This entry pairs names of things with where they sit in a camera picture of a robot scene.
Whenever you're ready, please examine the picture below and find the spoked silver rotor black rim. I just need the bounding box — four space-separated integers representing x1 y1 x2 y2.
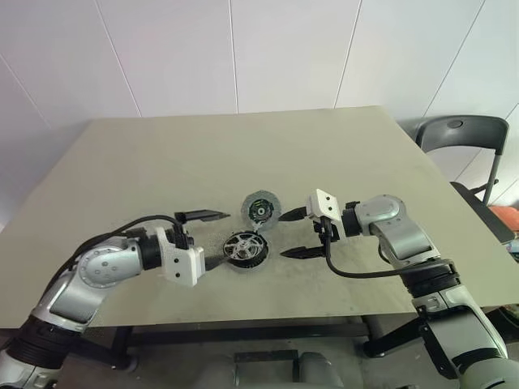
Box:
222 230 268 264

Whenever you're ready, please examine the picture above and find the grey folding chair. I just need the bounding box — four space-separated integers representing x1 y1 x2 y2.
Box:
415 115 519 244

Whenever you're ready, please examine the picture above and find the round grey motor lid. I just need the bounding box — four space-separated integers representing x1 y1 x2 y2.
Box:
239 189 281 233

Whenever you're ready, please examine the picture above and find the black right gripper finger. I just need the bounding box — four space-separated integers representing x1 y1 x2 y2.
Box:
279 205 313 222
279 245 325 260

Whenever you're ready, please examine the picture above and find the grey rounded shape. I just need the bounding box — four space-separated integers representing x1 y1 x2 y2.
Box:
193 351 237 389
298 351 338 389

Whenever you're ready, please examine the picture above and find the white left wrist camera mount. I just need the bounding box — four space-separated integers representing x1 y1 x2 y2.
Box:
156 226 206 289

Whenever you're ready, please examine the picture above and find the black table frame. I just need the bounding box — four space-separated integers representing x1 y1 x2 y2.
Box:
108 314 422 370

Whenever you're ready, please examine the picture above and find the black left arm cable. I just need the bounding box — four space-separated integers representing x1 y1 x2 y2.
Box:
52 214 183 293

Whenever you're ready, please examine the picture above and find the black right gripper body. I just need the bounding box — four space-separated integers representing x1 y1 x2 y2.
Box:
311 216 341 246

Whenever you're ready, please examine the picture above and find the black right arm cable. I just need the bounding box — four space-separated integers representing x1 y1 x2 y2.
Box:
320 216 410 280

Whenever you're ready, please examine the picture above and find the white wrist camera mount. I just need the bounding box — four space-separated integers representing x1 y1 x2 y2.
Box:
156 226 206 289
309 188 341 223

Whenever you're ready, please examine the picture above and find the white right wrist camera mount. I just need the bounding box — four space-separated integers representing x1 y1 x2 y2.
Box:
309 188 341 223

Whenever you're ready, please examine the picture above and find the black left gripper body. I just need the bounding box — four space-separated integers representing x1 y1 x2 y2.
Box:
173 210 195 249

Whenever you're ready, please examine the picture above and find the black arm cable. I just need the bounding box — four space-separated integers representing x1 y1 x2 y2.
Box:
52 214 183 293
320 216 410 280

